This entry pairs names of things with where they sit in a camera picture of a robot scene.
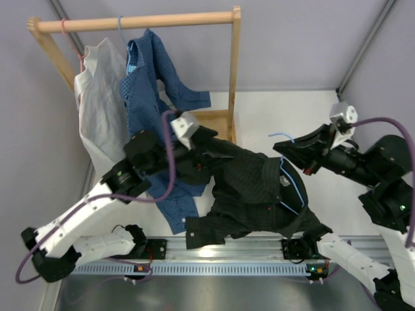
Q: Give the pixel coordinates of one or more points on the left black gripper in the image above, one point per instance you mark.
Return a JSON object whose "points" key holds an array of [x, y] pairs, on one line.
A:
{"points": [[208, 157]]}

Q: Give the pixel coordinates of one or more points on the pink wire hanger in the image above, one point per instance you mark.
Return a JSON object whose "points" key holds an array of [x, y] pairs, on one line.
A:
{"points": [[80, 54]]}

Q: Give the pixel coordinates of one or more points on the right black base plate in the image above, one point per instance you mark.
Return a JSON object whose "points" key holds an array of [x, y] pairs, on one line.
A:
{"points": [[298, 250]]}

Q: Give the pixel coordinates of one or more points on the aluminium mounting rail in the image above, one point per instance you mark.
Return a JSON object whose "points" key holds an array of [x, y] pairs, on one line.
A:
{"points": [[260, 249]]}

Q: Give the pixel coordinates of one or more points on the light blue hanger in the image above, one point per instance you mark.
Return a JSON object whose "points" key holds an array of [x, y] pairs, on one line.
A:
{"points": [[286, 174]]}

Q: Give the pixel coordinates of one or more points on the blue hanger holding shirt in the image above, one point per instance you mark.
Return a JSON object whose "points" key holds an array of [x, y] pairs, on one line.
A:
{"points": [[122, 32]]}

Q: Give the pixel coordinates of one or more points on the black pinstriped shirt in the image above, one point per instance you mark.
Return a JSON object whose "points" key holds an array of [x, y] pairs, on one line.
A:
{"points": [[250, 194]]}

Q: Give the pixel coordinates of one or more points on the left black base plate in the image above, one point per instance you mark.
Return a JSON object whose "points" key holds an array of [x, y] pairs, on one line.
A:
{"points": [[155, 249]]}

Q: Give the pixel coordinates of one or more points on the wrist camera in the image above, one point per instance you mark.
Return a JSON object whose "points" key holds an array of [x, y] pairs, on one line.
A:
{"points": [[184, 127], [342, 116]]}

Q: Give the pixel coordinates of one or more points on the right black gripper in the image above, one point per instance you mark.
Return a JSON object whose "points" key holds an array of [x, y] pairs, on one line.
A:
{"points": [[307, 157]]}

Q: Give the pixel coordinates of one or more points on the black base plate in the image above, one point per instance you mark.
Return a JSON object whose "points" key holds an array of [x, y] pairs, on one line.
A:
{"points": [[155, 249], [298, 250]]}

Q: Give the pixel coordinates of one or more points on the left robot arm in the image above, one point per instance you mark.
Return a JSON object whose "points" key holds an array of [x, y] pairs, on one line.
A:
{"points": [[169, 175]]}

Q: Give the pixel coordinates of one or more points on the wooden clothes rack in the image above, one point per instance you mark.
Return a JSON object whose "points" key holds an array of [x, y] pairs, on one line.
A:
{"points": [[220, 120]]}

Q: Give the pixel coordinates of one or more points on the blue checked shirt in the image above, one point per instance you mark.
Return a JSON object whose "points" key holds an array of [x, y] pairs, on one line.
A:
{"points": [[149, 63]]}

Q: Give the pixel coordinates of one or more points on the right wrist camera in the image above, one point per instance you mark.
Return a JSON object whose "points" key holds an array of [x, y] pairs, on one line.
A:
{"points": [[342, 116]]}

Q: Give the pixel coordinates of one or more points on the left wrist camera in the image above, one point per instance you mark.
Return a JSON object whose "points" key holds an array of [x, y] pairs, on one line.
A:
{"points": [[184, 127]]}

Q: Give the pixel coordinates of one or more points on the white shirt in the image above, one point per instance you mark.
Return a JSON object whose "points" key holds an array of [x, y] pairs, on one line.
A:
{"points": [[101, 110]]}

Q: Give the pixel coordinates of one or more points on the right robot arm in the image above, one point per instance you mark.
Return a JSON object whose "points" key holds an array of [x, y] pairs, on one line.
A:
{"points": [[388, 202]]}

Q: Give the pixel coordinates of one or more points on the white slotted cable duct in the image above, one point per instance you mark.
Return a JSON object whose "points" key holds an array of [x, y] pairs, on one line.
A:
{"points": [[204, 269]]}

